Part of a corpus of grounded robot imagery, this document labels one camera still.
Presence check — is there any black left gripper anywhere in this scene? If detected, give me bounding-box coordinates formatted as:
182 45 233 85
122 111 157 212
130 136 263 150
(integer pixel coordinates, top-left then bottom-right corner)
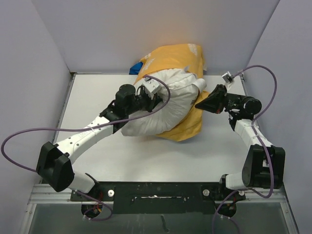
126 85 162 115

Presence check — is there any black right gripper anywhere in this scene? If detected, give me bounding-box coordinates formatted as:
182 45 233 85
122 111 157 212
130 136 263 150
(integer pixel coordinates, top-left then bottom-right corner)
194 84 246 115

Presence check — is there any white pillow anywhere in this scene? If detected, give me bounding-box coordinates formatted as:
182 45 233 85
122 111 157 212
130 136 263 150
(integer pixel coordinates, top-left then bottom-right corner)
121 69 208 141

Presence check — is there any blue yellow Mickey pillowcase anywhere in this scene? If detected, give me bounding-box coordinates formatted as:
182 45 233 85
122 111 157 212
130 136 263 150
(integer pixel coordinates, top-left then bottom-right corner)
131 43 209 137

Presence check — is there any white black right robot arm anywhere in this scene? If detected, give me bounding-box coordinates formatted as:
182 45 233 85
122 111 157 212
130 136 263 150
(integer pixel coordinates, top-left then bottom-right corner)
195 84 285 199

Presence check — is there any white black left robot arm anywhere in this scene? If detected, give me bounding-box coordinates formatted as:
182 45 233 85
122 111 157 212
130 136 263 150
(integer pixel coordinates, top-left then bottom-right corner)
36 81 162 200

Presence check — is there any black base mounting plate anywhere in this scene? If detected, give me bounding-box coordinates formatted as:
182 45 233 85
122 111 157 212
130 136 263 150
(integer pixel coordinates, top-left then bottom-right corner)
70 179 246 219

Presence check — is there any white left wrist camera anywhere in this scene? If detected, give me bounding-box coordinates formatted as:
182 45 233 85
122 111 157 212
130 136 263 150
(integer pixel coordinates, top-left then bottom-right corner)
142 78 161 95

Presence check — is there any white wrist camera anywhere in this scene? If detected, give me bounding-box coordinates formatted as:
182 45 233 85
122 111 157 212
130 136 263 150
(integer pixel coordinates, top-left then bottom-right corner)
221 72 234 91
142 78 161 95

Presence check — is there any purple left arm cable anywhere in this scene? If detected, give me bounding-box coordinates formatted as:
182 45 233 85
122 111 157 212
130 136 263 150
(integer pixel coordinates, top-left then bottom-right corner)
0 75 171 222

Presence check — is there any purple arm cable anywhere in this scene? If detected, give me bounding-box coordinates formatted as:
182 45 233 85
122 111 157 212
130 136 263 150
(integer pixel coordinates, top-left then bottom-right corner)
0 75 171 222
212 64 278 234

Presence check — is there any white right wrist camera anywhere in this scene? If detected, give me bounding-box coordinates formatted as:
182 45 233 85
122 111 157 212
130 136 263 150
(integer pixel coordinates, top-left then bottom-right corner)
221 72 234 91

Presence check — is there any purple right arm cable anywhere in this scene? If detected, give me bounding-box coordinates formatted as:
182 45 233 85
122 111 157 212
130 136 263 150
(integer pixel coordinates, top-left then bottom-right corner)
212 64 278 234

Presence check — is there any aluminium frame rail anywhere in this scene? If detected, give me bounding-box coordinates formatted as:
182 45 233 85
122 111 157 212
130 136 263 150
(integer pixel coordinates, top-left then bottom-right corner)
20 184 299 234

